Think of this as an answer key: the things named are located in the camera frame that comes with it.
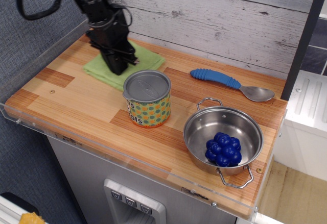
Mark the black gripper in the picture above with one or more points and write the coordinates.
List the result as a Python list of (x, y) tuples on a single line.
[(110, 34)]

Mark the green cloth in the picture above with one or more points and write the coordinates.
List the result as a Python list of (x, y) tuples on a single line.
[(98, 69)]

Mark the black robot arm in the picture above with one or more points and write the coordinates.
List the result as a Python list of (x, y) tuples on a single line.
[(97, 10)]

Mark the dotted can with grey lid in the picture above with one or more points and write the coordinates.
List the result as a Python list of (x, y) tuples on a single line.
[(148, 98)]

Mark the grey toy fridge cabinet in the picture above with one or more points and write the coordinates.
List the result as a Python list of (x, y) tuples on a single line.
[(86, 172)]

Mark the clear acrylic table guard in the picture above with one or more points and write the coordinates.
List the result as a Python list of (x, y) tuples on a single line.
[(60, 98)]

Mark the stainless steel pot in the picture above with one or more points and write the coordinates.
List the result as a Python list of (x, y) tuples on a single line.
[(204, 124)]

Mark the blue toy grapes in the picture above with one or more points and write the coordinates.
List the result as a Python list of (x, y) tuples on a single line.
[(223, 150)]

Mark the silver dispenser button panel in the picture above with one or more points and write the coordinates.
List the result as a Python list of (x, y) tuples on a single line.
[(129, 206)]

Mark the yellow object at corner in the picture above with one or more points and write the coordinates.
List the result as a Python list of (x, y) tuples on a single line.
[(31, 218)]

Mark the white toy sink unit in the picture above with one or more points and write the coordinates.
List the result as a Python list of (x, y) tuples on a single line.
[(301, 143)]

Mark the blue handled metal spoon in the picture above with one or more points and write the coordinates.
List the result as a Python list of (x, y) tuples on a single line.
[(255, 94)]

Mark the dark grey right post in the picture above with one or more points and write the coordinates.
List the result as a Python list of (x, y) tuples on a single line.
[(307, 33)]

